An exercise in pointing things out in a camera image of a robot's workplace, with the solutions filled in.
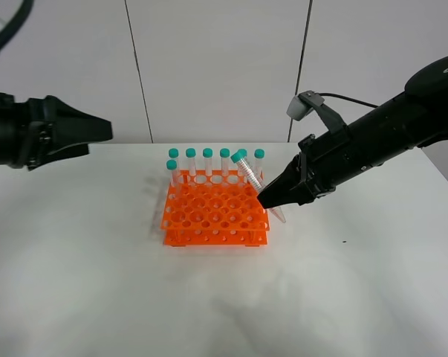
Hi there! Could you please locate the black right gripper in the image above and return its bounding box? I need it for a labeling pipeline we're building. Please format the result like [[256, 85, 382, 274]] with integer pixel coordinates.
[[258, 122, 389, 208]]

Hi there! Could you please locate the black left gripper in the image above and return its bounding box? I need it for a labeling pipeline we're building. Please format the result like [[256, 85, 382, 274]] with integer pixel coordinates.
[[0, 92, 113, 171]]

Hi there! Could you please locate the green-capped test tube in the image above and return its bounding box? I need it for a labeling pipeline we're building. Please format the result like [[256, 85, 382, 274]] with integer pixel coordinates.
[[230, 151, 286, 223]]

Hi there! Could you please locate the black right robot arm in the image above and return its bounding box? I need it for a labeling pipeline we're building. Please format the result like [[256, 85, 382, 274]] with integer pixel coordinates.
[[258, 57, 448, 209]]

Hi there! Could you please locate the orange test tube rack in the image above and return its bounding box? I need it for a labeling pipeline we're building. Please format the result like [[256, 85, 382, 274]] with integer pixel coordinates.
[[160, 170, 270, 247]]

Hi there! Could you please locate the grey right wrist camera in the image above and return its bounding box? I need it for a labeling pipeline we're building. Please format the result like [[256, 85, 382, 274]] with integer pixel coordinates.
[[286, 91, 324, 121]]

